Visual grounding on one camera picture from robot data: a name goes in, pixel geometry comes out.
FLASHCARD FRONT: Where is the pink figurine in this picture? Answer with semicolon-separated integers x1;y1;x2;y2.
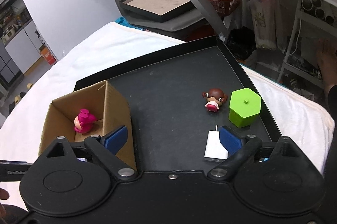
74;108;97;134

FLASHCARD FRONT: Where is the brown cardboard box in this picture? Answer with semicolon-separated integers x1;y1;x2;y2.
39;80;136;168

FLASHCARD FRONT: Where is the brown-haired girl figurine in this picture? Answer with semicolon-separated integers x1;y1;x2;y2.
202;88;228;112

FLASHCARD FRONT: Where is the white charger adapter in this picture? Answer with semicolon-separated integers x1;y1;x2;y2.
204;125;228;162

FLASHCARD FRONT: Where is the green hexagonal container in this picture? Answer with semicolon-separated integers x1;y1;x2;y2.
229;88;262;128

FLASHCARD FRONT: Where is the white towel cloth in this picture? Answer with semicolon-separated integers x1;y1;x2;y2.
0;21;330;214

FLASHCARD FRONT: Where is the black shallow tray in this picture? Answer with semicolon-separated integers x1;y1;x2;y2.
72;35;281;175

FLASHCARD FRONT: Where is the orange carton box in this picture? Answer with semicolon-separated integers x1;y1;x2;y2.
39;45;56;65

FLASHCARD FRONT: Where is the white plastic shopping bag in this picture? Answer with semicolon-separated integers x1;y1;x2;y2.
248;0;287;53

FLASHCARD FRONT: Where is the person bare foot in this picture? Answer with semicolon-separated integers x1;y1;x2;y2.
317;39;336;116

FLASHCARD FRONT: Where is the white cabinet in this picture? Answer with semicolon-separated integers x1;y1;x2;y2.
5;20;42;74

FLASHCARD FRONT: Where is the black framed cork tray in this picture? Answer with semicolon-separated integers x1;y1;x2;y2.
120;0;194;22

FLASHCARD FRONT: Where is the white wire shelf rack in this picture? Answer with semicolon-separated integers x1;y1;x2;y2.
277;0;336;88

